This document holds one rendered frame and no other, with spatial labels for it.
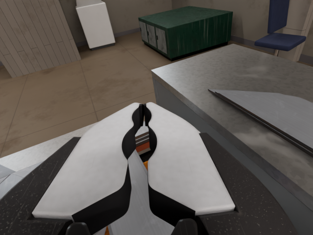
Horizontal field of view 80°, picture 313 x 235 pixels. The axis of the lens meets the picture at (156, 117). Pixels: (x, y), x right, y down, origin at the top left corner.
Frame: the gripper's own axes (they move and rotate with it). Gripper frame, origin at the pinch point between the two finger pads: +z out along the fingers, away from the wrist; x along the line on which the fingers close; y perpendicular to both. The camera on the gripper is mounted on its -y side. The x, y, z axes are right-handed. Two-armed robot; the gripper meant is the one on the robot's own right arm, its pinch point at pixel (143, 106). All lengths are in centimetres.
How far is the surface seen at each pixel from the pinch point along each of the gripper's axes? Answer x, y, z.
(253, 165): 30, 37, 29
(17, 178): -60, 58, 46
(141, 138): -6, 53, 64
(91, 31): -162, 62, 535
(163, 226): 2, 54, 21
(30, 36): -266, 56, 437
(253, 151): 29, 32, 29
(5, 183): -64, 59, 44
